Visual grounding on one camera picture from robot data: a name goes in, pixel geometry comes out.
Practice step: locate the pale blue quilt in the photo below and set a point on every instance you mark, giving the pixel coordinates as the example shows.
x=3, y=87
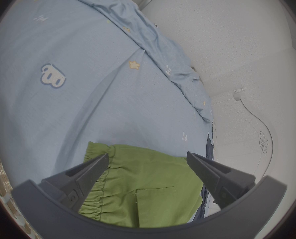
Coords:
x=150, y=41

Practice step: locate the dark blue T-shirt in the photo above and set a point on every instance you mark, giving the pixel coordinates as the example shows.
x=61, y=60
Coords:
x=209, y=148

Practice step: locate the green shorts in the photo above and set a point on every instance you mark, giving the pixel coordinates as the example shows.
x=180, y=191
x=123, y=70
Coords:
x=150, y=178

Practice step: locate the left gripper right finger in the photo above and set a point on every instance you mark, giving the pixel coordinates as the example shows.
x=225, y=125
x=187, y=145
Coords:
x=215, y=177

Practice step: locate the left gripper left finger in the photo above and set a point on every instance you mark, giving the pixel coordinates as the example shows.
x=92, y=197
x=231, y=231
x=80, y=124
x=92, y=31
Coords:
x=82, y=175

